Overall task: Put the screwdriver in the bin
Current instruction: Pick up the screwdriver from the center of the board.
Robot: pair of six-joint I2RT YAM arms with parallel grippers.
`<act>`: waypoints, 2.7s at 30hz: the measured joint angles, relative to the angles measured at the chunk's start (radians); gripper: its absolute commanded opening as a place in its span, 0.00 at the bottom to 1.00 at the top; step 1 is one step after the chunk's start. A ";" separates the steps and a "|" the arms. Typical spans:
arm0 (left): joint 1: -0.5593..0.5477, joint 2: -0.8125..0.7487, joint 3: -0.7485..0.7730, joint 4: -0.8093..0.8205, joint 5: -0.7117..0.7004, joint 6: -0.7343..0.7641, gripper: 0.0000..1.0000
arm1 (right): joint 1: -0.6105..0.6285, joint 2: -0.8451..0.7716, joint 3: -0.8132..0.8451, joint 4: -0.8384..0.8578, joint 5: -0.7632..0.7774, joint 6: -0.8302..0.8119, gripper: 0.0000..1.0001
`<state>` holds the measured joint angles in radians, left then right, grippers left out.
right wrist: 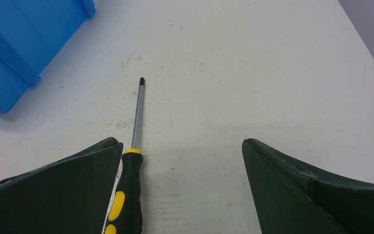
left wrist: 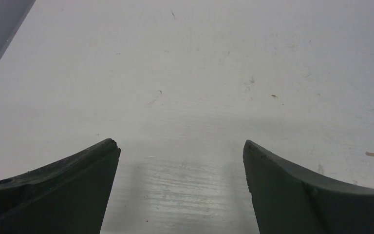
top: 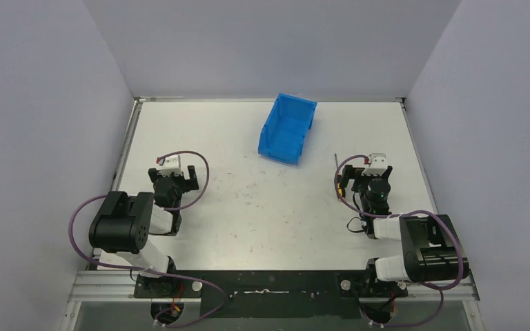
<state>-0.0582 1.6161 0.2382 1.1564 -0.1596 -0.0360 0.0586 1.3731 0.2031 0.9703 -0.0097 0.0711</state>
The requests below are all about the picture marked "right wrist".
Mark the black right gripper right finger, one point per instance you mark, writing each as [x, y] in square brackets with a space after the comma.
[294, 197]

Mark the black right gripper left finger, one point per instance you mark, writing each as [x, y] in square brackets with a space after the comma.
[69, 196]

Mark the black yellow screwdriver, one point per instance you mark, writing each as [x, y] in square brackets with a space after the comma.
[125, 216]

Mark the blue plastic bin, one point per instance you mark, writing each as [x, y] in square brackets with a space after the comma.
[32, 32]

